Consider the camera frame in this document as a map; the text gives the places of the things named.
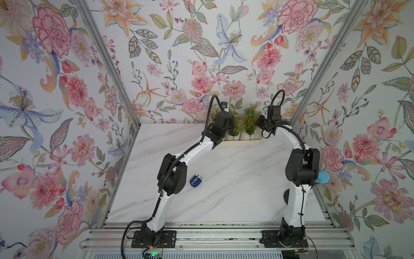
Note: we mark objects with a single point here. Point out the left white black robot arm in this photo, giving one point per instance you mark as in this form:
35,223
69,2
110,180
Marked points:
172,175

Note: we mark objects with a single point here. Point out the aluminium rail frame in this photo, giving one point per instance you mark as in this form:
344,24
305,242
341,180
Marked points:
321,236

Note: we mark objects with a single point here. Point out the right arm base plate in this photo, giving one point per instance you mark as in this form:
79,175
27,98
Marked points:
272,239

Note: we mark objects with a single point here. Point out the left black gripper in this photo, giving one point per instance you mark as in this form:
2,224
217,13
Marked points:
229,120

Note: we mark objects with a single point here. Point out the potted plant red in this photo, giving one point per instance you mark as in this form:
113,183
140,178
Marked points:
248,128
233,134

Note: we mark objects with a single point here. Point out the cream plastic storage box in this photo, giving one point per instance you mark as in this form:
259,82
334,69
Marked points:
243,136

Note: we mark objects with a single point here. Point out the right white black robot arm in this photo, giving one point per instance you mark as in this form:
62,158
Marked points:
302,171

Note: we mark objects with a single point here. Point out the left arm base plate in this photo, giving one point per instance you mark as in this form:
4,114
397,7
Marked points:
162,239

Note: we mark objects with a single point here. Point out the small blue object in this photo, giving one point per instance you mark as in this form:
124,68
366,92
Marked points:
195,181

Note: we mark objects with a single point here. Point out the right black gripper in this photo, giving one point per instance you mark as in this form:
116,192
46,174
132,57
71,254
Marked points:
258,123

